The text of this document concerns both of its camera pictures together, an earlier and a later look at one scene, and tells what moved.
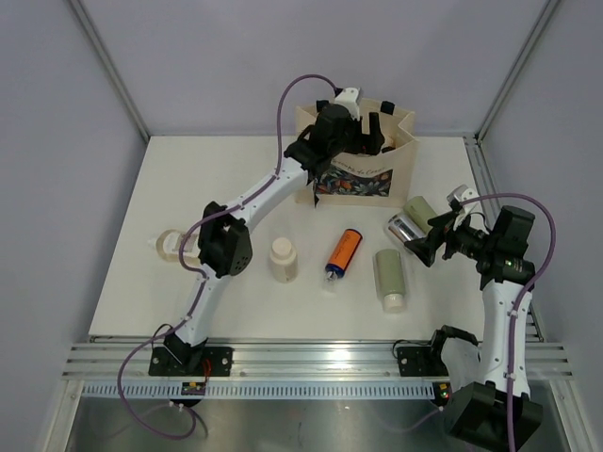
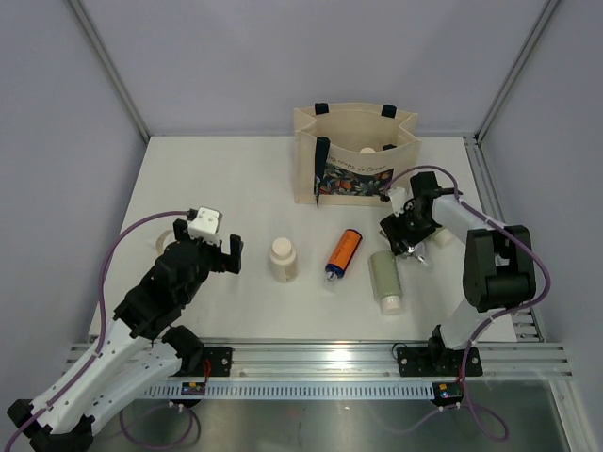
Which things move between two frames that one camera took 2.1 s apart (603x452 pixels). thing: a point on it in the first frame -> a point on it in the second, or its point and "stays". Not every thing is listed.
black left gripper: x=361 y=144 -> x=223 y=262
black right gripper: x=427 y=247 -> x=394 y=224
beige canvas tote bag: x=383 y=179 stays
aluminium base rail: x=547 y=361 stays
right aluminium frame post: x=538 y=26 stays
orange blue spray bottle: x=342 y=254 stays
